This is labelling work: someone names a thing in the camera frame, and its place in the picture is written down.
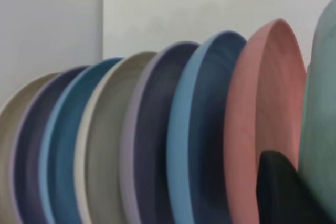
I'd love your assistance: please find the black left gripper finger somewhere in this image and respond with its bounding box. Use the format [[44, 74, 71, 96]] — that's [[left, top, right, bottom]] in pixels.
[[256, 150, 336, 224]]

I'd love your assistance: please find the green round plate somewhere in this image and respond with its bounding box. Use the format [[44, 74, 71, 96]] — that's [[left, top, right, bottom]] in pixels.
[[298, 0, 336, 209]]

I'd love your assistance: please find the blue round plate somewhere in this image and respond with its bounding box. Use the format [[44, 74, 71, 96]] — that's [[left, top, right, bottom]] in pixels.
[[166, 30, 247, 224], [38, 57, 125, 224]]

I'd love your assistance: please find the pink round plate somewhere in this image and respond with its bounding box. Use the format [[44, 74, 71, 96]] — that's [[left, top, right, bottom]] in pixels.
[[223, 18, 308, 224]]

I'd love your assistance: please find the purple round plate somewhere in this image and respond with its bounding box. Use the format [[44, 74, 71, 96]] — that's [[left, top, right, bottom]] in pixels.
[[9, 65, 91, 224], [120, 41, 202, 224]]

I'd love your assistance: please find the beige round plate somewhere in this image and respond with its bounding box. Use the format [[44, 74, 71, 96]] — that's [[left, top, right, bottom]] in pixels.
[[74, 51, 158, 224], [0, 72, 62, 224]]

